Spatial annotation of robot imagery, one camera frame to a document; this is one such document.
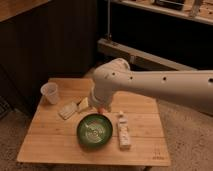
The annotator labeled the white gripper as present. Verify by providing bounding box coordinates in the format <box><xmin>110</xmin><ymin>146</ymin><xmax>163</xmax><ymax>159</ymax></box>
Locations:
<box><xmin>88</xmin><ymin>86</ymin><xmax>115</xmax><ymax>112</ymax></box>

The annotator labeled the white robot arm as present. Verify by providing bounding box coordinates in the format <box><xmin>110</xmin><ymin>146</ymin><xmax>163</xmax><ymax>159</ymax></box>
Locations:
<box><xmin>88</xmin><ymin>58</ymin><xmax>213</xmax><ymax>116</ymax></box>

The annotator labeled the white squeeze bottle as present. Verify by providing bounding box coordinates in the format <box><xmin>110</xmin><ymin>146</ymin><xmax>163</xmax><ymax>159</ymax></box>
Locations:
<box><xmin>117</xmin><ymin>111</ymin><xmax>131</xmax><ymax>150</ymax></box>

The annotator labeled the wooden table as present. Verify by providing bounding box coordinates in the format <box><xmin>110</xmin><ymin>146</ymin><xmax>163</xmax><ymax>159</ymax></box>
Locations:
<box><xmin>17</xmin><ymin>78</ymin><xmax>170</xmax><ymax>166</ymax></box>

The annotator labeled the metal pole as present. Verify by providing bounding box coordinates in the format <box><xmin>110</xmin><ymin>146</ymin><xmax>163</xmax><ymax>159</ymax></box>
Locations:
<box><xmin>107</xmin><ymin>0</ymin><xmax>111</xmax><ymax>41</ymax></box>

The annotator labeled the upper shelf with items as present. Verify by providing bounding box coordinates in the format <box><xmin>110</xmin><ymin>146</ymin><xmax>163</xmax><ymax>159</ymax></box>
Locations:
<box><xmin>112</xmin><ymin>0</ymin><xmax>213</xmax><ymax>26</ymax></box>

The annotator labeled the green pan with red handle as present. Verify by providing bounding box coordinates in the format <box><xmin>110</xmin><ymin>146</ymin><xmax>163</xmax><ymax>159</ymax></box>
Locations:
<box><xmin>76</xmin><ymin>113</ymin><xmax>113</xmax><ymax>149</ymax></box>

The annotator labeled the metal shelf rail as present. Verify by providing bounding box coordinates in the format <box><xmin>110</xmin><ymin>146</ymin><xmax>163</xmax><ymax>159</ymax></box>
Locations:
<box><xmin>97</xmin><ymin>38</ymin><xmax>193</xmax><ymax>71</ymax></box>

